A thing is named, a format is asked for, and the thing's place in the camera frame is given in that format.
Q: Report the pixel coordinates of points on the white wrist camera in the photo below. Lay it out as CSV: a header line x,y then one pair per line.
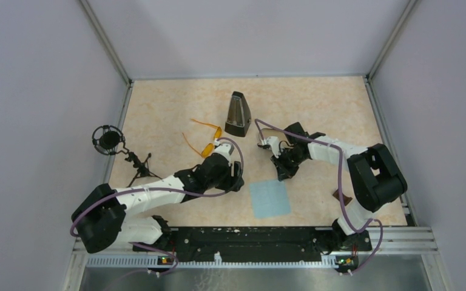
x,y
272,143
225,149

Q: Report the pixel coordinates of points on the orange sunglasses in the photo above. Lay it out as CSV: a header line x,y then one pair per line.
x,y
203,142

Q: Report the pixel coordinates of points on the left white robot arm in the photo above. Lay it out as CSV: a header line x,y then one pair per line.
x,y
105,217

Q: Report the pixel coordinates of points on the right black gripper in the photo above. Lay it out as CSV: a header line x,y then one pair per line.
x,y
283,172

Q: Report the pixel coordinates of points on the small brown holder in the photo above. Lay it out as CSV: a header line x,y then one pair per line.
x,y
345,199

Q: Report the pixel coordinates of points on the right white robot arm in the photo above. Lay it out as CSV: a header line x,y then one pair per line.
x,y
374,174

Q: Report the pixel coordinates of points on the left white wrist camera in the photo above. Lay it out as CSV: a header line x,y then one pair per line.
x,y
225,149

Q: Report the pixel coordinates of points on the blue cleaning cloth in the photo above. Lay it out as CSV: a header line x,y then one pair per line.
x,y
269,199

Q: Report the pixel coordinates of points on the black glasses case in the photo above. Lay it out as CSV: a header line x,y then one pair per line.
x,y
267,136

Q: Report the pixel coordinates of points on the black metronome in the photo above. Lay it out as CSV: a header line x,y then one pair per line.
x,y
239,115

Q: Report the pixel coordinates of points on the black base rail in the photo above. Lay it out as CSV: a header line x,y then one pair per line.
x,y
260,244

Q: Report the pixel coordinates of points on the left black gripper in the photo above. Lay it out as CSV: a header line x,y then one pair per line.
x,y
232,182

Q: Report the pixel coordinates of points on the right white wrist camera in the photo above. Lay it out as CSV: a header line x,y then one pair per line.
x,y
272,143

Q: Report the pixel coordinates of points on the black microphone on tripod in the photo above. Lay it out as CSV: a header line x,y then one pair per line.
x,y
109,140

